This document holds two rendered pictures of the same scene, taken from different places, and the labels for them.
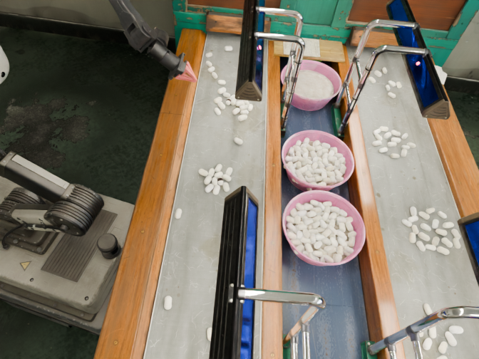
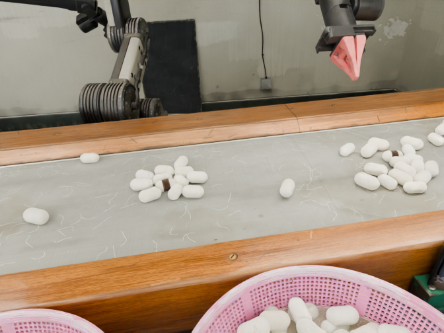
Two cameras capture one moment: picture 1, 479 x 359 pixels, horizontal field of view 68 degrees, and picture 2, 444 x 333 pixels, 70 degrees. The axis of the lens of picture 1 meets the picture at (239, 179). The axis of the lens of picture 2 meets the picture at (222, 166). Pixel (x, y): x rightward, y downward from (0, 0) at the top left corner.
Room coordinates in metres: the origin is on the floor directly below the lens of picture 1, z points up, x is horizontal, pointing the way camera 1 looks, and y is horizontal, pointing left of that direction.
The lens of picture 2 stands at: (0.76, -0.36, 1.04)
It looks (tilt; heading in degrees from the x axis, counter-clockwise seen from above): 32 degrees down; 85
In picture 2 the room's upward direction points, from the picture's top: 3 degrees counter-clockwise
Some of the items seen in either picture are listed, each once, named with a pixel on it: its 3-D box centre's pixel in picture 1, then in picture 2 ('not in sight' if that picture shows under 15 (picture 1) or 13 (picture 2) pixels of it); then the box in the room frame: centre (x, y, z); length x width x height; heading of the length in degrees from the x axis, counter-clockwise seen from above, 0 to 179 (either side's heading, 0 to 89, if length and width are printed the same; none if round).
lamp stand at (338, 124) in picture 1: (373, 86); not in sight; (1.13, -0.46, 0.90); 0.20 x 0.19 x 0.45; 2
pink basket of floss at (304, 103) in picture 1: (308, 87); not in sight; (1.29, -0.26, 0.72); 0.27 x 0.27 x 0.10
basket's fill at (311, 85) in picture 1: (308, 89); not in sight; (1.29, -0.26, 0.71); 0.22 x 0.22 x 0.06
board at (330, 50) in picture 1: (308, 48); not in sight; (1.51, -0.25, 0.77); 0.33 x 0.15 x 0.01; 92
